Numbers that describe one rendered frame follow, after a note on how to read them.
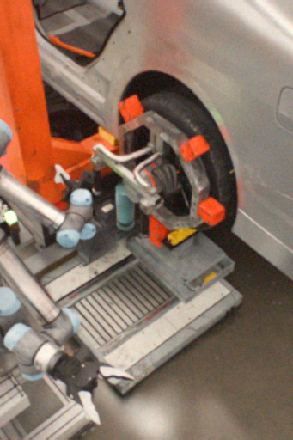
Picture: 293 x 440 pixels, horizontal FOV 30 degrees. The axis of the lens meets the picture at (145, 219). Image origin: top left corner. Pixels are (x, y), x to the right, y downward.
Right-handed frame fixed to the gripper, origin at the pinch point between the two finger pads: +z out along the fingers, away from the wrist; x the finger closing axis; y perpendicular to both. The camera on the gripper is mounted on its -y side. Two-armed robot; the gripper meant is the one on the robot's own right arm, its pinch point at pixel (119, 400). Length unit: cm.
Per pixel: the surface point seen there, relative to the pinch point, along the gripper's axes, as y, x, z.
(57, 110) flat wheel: 57, -166, -155
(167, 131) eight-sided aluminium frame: -1, -112, -53
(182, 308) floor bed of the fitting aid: 102, -116, -29
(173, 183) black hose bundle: 11, -98, -40
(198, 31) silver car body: -46, -111, -47
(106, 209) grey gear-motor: 67, -122, -85
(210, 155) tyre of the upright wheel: 1, -112, -32
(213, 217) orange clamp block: 23, -103, -21
